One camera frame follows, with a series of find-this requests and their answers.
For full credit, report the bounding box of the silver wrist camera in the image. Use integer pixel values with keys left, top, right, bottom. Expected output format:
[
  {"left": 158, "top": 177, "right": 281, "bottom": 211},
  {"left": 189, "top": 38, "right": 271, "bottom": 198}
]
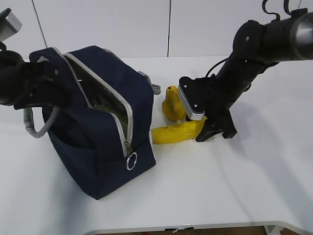
[
  {"left": 177, "top": 83, "right": 205, "bottom": 121},
  {"left": 0, "top": 8, "right": 22, "bottom": 42}
]

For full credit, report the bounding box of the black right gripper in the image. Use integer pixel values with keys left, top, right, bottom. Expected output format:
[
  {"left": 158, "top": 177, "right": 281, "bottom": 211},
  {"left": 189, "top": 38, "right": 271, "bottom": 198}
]
[{"left": 178, "top": 76, "right": 237, "bottom": 142}]

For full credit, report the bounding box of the yellow pear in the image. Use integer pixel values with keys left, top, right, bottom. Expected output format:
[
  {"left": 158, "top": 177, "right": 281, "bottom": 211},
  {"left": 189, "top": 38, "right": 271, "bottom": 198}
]
[{"left": 161, "top": 85, "right": 186, "bottom": 122}]

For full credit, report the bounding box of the navy blue lunch bag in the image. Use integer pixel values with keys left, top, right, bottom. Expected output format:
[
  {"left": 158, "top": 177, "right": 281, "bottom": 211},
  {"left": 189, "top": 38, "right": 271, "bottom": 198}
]
[{"left": 29, "top": 46, "right": 156, "bottom": 200}]

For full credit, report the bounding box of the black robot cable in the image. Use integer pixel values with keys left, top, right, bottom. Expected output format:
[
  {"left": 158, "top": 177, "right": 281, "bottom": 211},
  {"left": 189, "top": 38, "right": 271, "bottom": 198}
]
[{"left": 261, "top": 0, "right": 294, "bottom": 23}]

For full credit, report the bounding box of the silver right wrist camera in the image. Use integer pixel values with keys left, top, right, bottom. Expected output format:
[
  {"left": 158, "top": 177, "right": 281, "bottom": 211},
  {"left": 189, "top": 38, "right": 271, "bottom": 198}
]
[{"left": 177, "top": 83, "right": 205, "bottom": 121}]

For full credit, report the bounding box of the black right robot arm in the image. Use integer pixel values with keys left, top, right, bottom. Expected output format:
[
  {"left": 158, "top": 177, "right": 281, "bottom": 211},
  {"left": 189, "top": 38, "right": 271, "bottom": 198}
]
[{"left": 178, "top": 8, "right": 313, "bottom": 142}]

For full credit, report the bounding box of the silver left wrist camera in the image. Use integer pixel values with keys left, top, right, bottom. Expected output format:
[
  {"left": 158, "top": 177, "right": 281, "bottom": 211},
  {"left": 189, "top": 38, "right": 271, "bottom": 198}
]
[{"left": 0, "top": 8, "right": 22, "bottom": 42}]

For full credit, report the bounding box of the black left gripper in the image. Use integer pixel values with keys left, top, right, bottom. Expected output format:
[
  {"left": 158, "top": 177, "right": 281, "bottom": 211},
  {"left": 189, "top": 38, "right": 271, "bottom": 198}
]
[{"left": 0, "top": 50, "right": 71, "bottom": 110}]

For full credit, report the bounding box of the green lid glass container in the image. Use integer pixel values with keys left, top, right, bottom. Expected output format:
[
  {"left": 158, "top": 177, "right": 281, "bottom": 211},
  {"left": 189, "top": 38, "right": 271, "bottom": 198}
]
[{"left": 91, "top": 95, "right": 128, "bottom": 129}]

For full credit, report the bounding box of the yellow banana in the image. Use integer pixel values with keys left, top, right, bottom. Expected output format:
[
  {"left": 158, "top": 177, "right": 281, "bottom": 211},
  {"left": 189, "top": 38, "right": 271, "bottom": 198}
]
[{"left": 152, "top": 117, "right": 207, "bottom": 144}]

